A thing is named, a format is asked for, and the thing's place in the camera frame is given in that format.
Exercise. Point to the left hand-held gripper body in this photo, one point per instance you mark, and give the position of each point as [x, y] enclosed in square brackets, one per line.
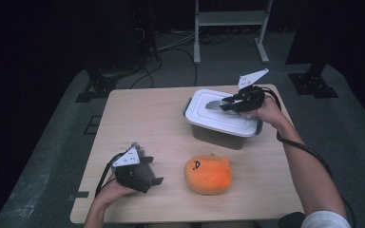
[130, 177]

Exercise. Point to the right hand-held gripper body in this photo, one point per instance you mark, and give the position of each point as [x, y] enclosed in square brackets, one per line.
[250, 98]

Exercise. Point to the white box lid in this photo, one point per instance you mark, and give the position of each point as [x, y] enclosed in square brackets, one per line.
[209, 117]

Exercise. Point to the clear brown storage box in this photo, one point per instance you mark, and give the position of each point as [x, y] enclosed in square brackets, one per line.
[218, 139]

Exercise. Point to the orange plush toy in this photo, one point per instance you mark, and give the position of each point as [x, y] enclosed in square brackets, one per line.
[209, 177]

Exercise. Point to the person's left hand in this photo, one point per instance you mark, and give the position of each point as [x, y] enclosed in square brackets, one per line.
[114, 194]

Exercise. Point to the person's right hand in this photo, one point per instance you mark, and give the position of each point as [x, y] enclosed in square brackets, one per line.
[271, 112]

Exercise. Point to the black tape strip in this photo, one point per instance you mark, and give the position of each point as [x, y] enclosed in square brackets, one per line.
[82, 194]

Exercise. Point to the white metal stand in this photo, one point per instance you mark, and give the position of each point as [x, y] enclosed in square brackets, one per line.
[231, 18]

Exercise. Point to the dark equipment stand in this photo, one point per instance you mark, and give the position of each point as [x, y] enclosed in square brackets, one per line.
[147, 38]

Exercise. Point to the person's white shirt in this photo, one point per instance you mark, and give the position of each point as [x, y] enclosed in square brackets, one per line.
[326, 221]

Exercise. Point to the black stand with base plate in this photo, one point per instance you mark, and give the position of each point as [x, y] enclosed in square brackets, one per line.
[312, 84]
[99, 85]

